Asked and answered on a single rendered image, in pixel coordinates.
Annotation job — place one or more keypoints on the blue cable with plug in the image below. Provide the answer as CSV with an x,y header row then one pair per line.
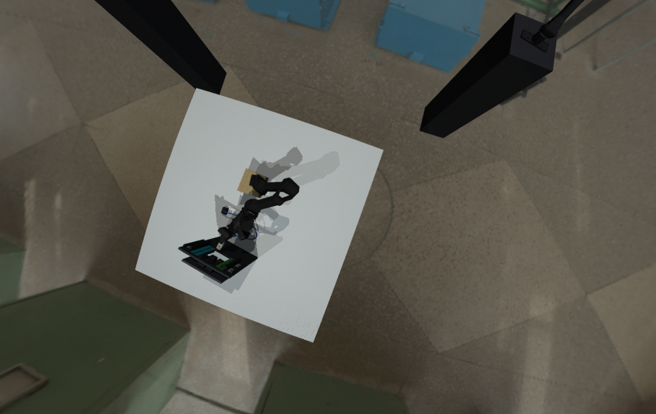
x,y
221,245

